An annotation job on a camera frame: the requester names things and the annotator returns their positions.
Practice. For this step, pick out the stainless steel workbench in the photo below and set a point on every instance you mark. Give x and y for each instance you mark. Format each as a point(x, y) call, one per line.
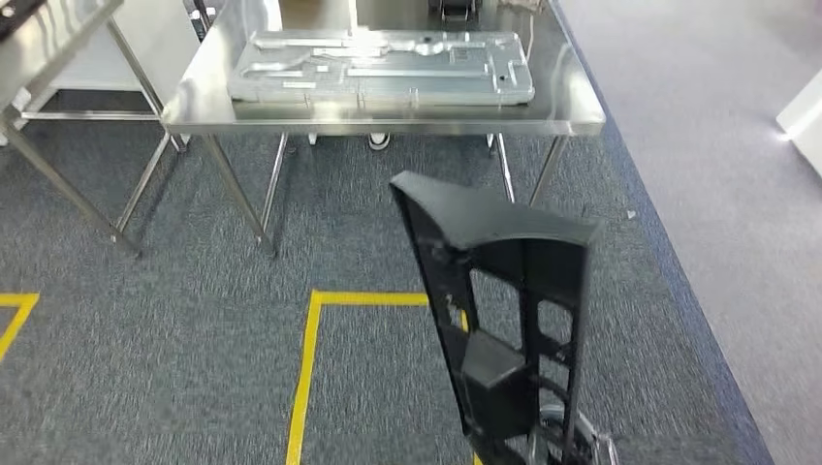
point(385, 115)

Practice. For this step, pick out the black plastic plate frame part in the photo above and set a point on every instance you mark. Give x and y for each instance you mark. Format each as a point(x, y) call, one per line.
point(488, 218)

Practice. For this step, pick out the stainless steel table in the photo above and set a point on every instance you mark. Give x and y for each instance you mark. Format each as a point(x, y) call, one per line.
point(38, 58)

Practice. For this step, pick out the white furniture leg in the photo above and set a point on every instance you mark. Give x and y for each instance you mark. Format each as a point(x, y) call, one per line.
point(491, 142)
point(313, 138)

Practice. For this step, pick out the person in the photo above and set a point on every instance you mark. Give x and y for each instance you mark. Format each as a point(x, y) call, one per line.
point(379, 142)

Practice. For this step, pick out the embossed grey metal plate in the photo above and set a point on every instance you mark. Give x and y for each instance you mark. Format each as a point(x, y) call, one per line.
point(385, 77)

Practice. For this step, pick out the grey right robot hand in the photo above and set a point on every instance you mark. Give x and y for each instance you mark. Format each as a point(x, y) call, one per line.
point(536, 449)

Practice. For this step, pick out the white box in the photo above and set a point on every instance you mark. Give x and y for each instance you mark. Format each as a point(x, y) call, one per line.
point(806, 128)

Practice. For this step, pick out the yellow floor tape square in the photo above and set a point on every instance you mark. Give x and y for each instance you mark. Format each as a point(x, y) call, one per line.
point(22, 300)
point(302, 385)

